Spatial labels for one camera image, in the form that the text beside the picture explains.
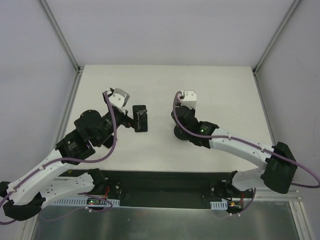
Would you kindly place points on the black folding phone stand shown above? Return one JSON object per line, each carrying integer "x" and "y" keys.
{"x": 140, "y": 117}

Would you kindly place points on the right white cable duct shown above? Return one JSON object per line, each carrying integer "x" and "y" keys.
{"x": 219, "y": 205}

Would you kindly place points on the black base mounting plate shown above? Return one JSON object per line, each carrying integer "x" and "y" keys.
{"x": 179, "y": 190}

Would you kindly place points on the white cable duct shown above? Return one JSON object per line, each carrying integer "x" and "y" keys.
{"x": 219, "y": 205}
{"x": 85, "y": 202}

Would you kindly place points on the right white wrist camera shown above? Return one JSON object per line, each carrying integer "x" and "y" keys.
{"x": 188, "y": 98}

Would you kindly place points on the left white cable duct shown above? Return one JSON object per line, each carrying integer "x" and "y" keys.
{"x": 85, "y": 202}

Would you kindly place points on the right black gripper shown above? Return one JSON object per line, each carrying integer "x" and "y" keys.
{"x": 180, "y": 132}

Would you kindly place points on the black round-base phone stand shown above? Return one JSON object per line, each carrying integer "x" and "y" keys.
{"x": 180, "y": 134}

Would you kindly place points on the aluminium frame post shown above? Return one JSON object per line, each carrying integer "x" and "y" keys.
{"x": 293, "y": 7}
{"x": 59, "y": 34}

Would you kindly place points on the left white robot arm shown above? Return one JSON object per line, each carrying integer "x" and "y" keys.
{"x": 92, "y": 141}

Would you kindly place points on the aluminium extrusion rail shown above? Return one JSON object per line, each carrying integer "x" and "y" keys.
{"x": 268, "y": 195}

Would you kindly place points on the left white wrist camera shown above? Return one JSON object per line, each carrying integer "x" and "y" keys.
{"x": 117, "y": 98}

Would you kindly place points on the left aluminium frame post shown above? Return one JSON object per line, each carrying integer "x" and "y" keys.
{"x": 59, "y": 34}

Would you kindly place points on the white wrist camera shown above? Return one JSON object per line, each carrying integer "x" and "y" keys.
{"x": 117, "y": 98}
{"x": 188, "y": 98}

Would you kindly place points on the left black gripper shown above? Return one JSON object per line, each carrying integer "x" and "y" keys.
{"x": 136, "y": 119}

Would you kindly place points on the left pink-case smartphone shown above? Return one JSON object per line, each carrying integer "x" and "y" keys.
{"x": 109, "y": 142}

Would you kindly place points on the right aluminium frame post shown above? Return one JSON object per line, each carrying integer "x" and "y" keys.
{"x": 293, "y": 7}

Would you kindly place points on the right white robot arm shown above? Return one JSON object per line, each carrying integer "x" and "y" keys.
{"x": 275, "y": 164}

